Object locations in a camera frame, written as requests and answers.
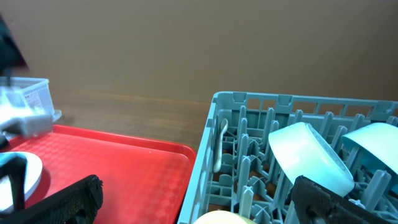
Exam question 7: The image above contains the white plastic spoon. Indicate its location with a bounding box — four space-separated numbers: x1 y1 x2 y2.
213 118 228 173

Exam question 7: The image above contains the red plastic tray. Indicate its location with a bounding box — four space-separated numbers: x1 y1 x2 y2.
5 125 196 223

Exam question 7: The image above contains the light blue plate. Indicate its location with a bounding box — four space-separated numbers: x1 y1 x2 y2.
1 151 43 214

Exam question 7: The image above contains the green bowl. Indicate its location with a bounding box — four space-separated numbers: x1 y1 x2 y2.
269 122 354 197

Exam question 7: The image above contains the grey dishwasher rack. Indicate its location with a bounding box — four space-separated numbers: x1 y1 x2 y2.
177 91 397 223

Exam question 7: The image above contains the clear plastic bin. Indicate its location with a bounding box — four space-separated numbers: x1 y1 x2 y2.
1 77 62 123

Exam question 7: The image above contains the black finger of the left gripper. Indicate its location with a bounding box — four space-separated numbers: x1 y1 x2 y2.
1 156 27 213

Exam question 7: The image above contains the yellow cup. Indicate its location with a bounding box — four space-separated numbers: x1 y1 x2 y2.
193 210 256 224

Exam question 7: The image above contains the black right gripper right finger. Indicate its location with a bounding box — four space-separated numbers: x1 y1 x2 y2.
291 175 389 224

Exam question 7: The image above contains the light blue bowl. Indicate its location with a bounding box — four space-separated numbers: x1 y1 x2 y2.
343 123 397 174

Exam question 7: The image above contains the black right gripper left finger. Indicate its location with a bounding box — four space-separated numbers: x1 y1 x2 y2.
1 175 104 224

